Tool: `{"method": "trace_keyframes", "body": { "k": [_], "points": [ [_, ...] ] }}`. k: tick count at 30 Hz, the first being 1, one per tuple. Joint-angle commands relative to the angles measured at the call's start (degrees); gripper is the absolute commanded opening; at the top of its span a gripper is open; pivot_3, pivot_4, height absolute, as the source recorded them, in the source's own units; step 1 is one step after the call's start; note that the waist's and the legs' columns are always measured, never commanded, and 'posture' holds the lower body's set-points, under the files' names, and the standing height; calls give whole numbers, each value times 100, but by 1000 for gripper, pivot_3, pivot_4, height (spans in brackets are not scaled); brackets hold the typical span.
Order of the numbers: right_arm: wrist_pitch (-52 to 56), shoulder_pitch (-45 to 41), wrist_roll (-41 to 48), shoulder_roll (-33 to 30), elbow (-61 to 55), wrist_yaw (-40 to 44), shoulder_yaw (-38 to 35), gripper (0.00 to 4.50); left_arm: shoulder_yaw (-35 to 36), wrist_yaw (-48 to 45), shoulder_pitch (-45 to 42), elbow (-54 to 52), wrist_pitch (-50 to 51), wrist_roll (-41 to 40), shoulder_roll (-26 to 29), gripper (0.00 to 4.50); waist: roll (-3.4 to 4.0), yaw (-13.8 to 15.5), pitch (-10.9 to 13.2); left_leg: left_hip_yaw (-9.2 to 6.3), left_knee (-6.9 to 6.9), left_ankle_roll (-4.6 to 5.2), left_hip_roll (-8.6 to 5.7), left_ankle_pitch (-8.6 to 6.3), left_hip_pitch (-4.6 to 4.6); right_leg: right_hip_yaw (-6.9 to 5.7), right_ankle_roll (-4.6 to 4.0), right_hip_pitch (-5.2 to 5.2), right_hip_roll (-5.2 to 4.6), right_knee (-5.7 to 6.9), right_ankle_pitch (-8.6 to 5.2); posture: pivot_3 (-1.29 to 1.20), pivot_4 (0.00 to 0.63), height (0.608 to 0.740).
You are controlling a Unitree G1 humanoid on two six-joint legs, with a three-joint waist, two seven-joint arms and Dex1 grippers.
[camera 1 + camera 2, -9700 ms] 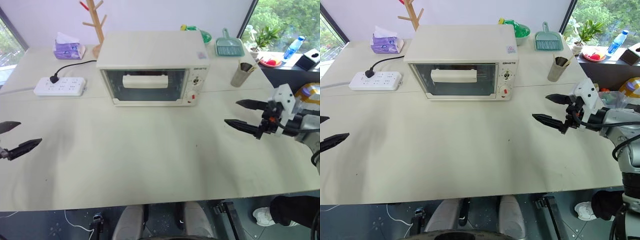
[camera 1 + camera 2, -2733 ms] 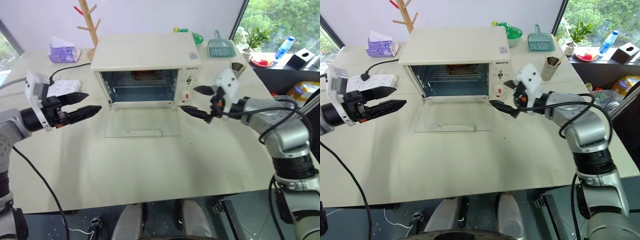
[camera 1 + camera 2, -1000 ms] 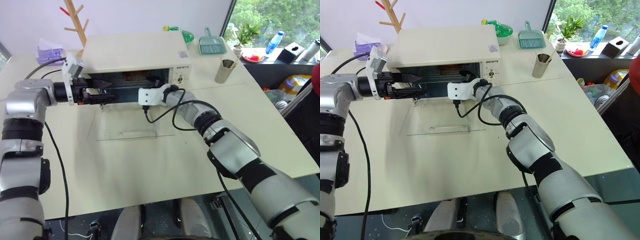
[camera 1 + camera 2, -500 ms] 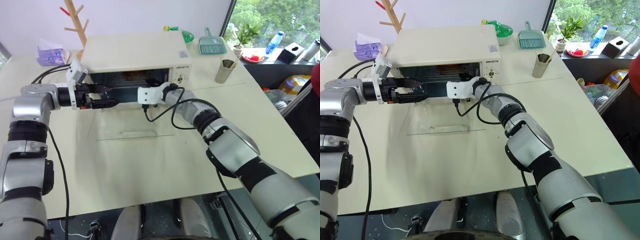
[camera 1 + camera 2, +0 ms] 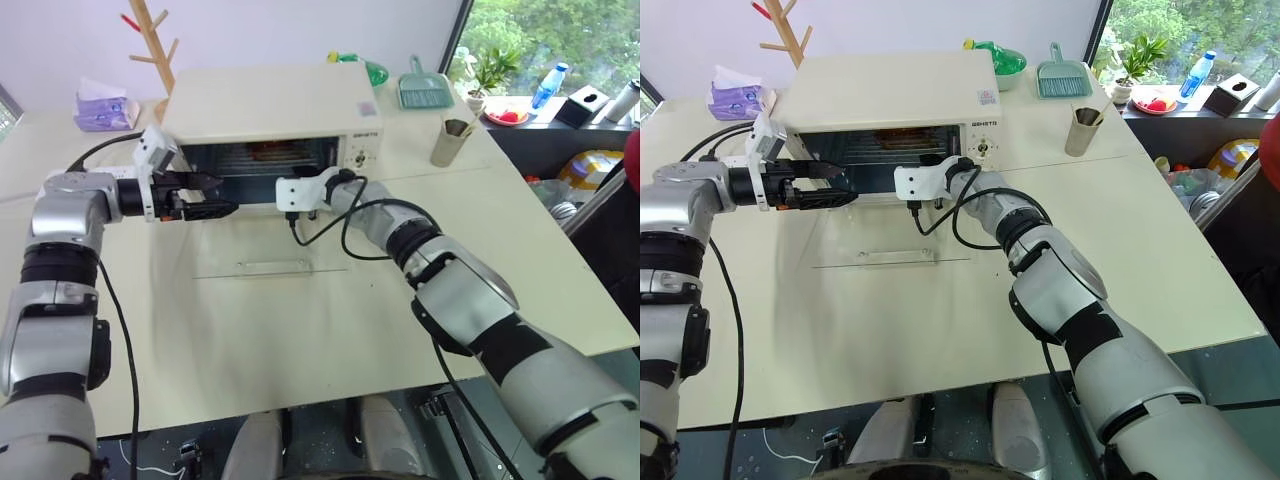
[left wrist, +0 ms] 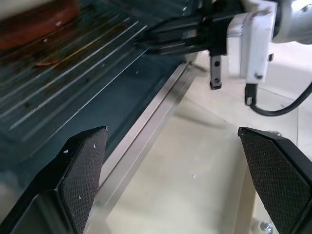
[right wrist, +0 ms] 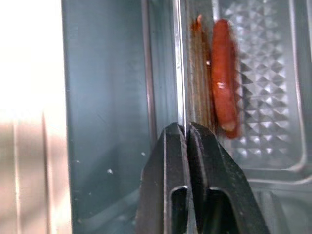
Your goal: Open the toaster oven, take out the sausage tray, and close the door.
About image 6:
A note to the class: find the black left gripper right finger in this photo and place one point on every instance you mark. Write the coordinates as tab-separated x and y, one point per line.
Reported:
278	175

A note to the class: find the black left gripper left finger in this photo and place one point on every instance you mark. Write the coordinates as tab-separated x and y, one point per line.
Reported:
78	175

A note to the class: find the toaster oven glass door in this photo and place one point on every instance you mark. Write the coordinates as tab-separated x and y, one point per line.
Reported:
146	97

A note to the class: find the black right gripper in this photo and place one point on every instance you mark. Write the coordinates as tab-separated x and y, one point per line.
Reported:
215	36

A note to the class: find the reddish brown sausage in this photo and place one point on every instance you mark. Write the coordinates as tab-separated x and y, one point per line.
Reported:
29	24

